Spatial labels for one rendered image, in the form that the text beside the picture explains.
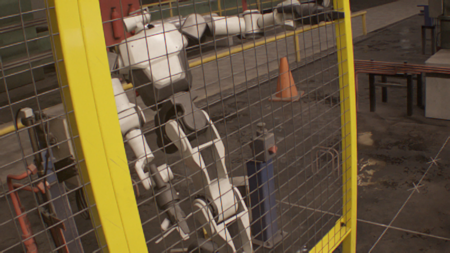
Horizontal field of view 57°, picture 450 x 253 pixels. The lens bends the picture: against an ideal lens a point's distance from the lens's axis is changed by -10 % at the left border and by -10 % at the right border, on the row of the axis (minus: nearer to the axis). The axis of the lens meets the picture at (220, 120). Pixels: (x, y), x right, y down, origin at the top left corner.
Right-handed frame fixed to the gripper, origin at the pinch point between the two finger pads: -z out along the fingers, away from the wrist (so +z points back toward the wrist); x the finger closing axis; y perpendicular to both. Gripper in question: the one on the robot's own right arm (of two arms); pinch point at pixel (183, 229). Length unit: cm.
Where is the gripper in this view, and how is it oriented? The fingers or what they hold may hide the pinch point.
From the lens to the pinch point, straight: 172.4
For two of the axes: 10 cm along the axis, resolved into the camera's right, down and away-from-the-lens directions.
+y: 8.7, -4.1, 2.8
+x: 1.0, -4.3, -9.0
